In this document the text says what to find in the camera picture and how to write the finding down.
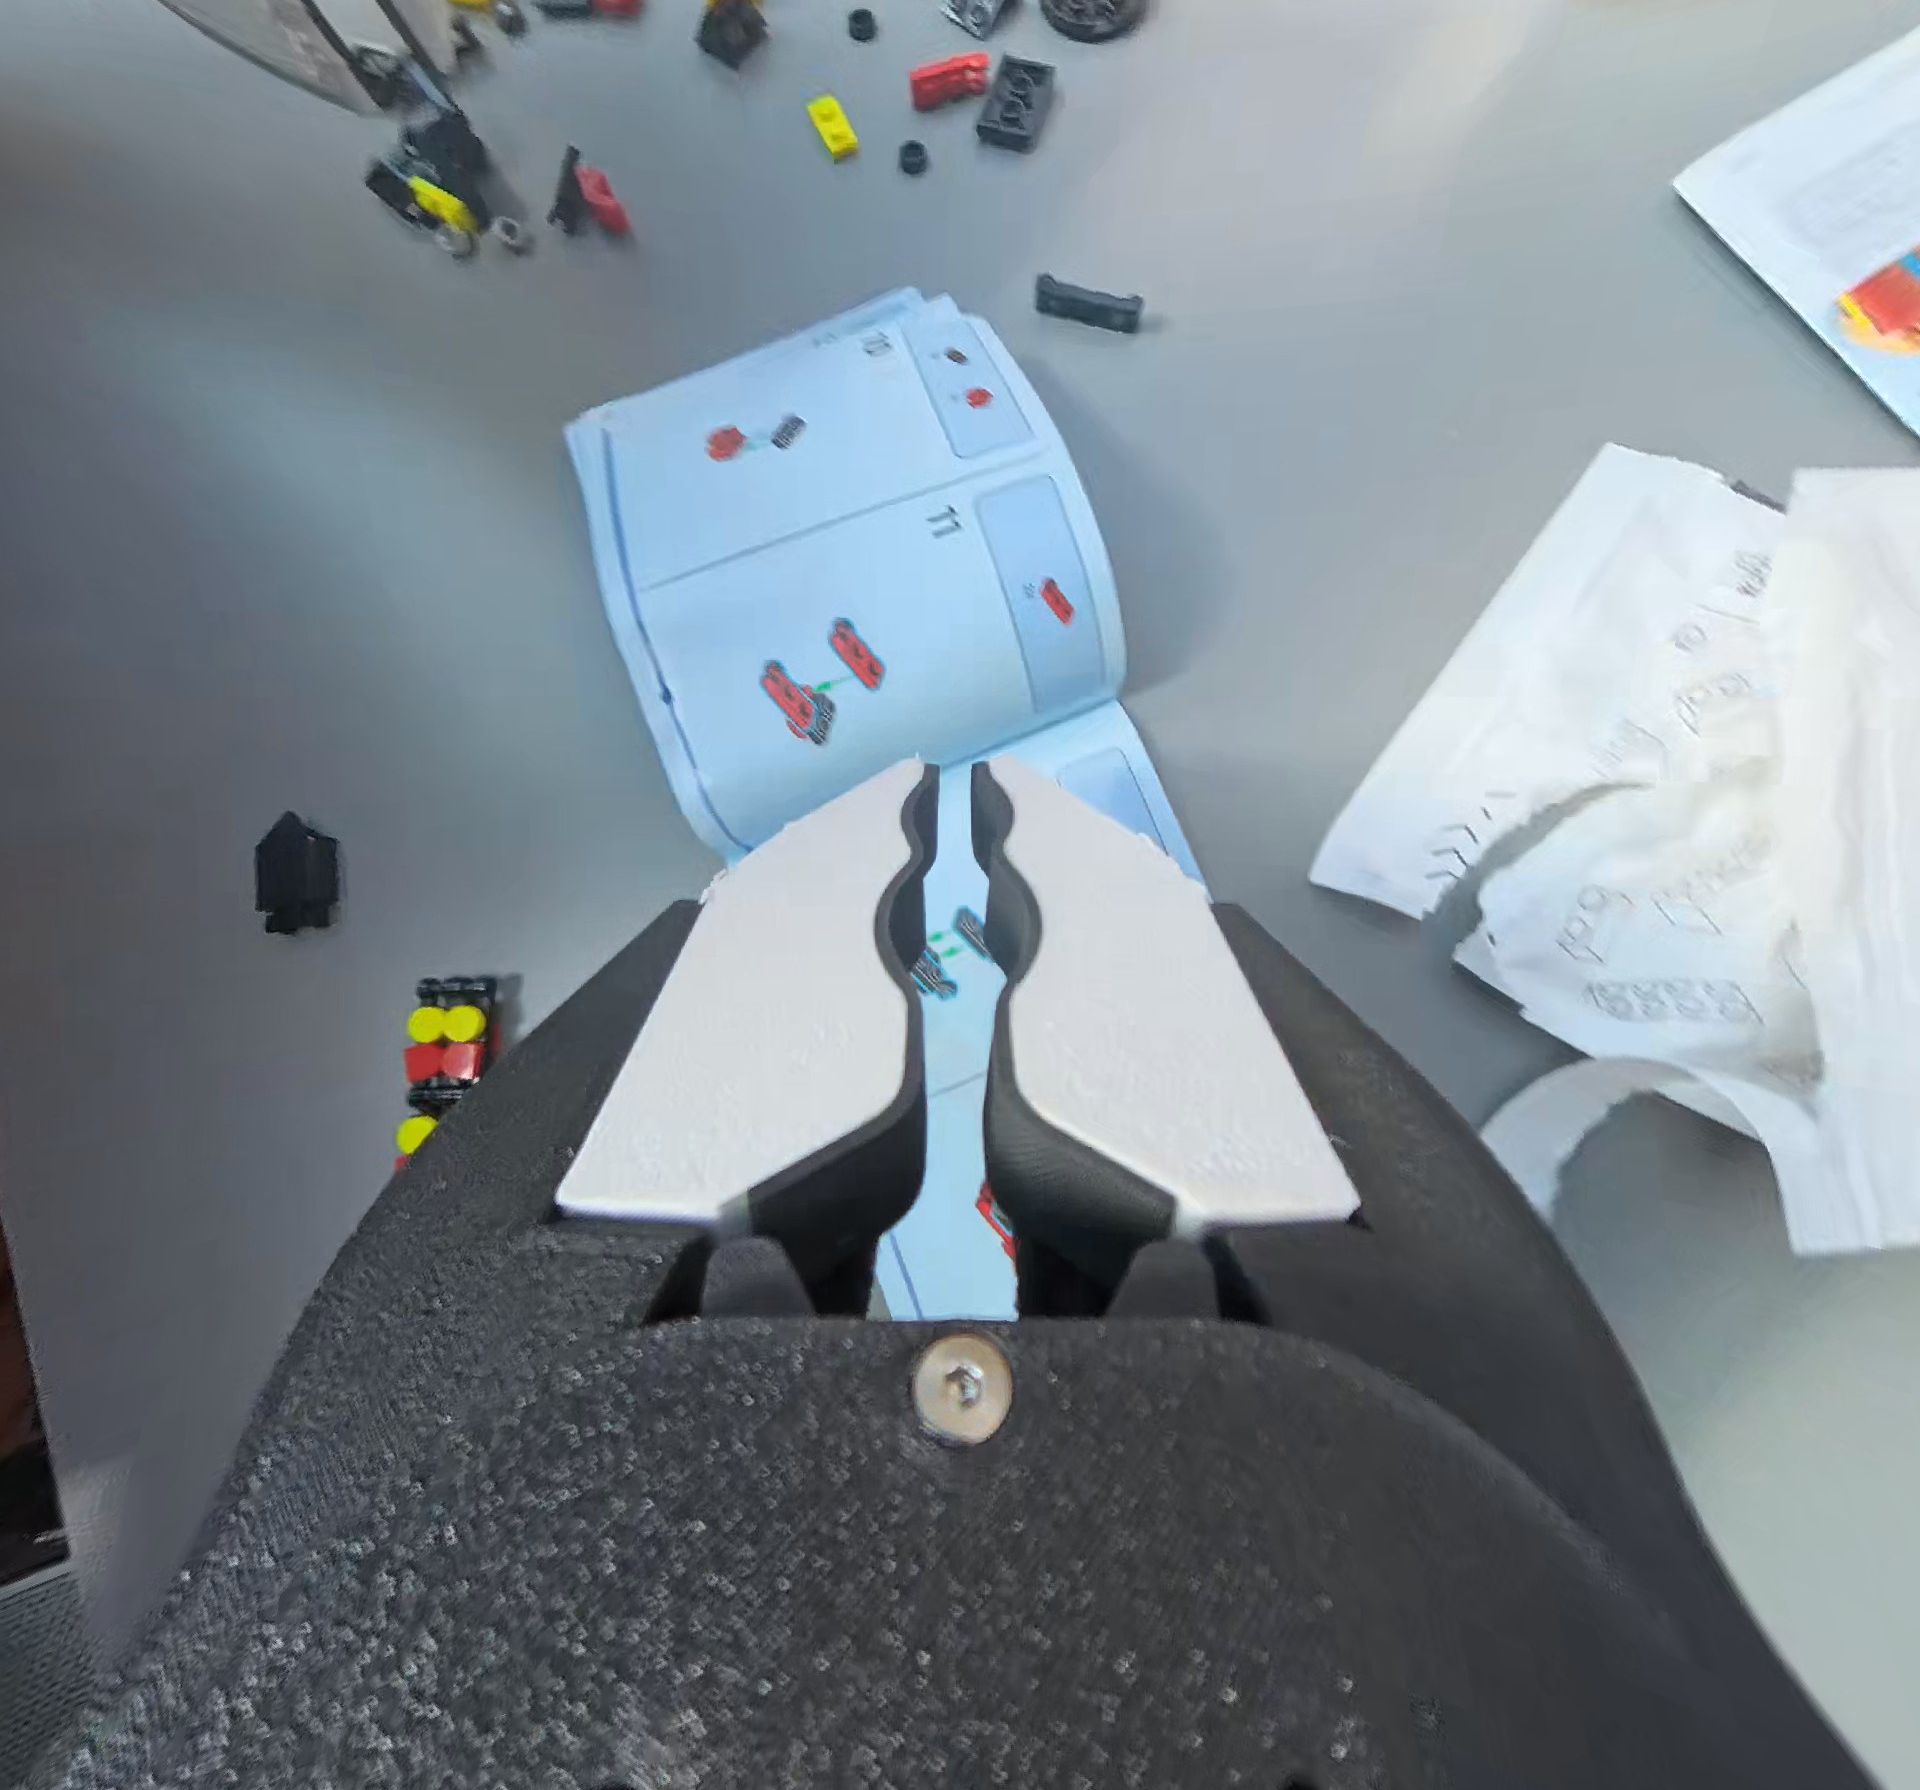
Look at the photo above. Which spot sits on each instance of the flat torn white paper bag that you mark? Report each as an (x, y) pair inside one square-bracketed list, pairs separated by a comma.
[(1560, 710)]

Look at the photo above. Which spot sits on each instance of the black red yellow brick strip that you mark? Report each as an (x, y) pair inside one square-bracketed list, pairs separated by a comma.
[(447, 1062)]

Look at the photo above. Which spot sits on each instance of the red and black brick piece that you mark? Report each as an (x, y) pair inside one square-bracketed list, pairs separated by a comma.
[(592, 196)]

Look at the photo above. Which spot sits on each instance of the small black yellow brick assembly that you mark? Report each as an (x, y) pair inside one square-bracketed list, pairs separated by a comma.
[(439, 170)]

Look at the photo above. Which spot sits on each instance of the grey desk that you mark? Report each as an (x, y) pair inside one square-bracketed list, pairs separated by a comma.
[(1349, 321)]

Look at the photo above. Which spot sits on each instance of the long black brick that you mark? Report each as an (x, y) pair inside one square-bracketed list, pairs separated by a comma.
[(1087, 301)]

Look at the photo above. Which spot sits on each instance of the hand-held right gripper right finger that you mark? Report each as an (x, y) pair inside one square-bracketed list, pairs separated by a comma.
[(1156, 1041)]

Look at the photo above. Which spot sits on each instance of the black pointed flag brick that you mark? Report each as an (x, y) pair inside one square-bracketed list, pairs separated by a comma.
[(296, 873)]

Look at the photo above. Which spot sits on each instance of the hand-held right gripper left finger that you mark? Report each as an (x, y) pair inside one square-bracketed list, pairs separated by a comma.
[(751, 1025)]

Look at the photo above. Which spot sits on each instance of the white and blue leaflet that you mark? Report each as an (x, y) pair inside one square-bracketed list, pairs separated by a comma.
[(1825, 201)]

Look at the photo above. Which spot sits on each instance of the open blue instruction booklet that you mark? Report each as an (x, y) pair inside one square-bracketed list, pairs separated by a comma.
[(841, 546)]

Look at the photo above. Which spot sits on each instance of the crumpled torn white paper bag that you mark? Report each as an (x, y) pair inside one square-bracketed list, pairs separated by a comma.
[(1816, 890)]

